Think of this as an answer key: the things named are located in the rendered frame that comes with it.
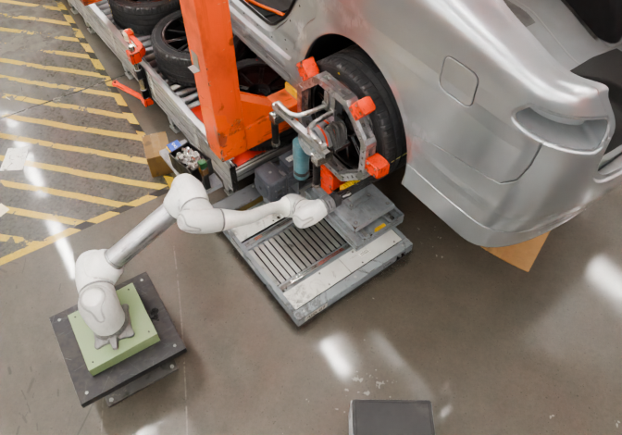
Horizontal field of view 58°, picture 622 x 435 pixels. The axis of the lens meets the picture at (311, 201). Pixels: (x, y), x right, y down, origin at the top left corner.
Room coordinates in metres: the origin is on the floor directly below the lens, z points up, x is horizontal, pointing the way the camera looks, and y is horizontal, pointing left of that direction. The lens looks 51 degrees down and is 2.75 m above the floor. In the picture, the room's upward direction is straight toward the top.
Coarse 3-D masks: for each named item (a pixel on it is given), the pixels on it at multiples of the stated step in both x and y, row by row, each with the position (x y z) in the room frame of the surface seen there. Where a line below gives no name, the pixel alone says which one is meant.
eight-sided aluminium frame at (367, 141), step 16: (320, 80) 2.05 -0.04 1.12; (336, 80) 2.05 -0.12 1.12; (304, 96) 2.19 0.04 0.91; (336, 96) 1.96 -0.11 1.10; (352, 96) 1.93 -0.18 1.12; (368, 128) 1.85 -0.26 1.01; (368, 144) 1.79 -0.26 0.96; (336, 160) 2.02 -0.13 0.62; (336, 176) 1.93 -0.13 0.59; (352, 176) 1.85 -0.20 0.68
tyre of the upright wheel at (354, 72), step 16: (352, 48) 2.25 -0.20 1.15; (320, 64) 2.19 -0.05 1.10; (336, 64) 2.11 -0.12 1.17; (352, 64) 2.10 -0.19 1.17; (368, 64) 2.09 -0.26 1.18; (352, 80) 2.00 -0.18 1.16; (368, 80) 2.00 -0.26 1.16; (384, 80) 2.01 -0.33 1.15; (384, 96) 1.93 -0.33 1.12; (384, 112) 1.88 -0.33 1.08; (384, 128) 1.83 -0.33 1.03; (400, 128) 1.87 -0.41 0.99; (384, 144) 1.80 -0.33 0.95; (400, 144) 1.83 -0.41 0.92; (400, 160) 1.84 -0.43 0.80; (368, 176) 1.86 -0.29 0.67; (384, 176) 1.82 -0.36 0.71
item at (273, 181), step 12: (288, 156) 2.22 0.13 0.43; (264, 168) 2.15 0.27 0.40; (276, 168) 2.15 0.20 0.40; (288, 168) 2.15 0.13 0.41; (312, 168) 2.22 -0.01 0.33; (264, 180) 2.07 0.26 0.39; (276, 180) 2.06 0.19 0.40; (288, 180) 2.12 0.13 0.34; (300, 180) 2.33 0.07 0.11; (264, 192) 2.05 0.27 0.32; (276, 192) 2.04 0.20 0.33; (288, 192) 2.11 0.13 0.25; (264, 204) 2.15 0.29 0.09
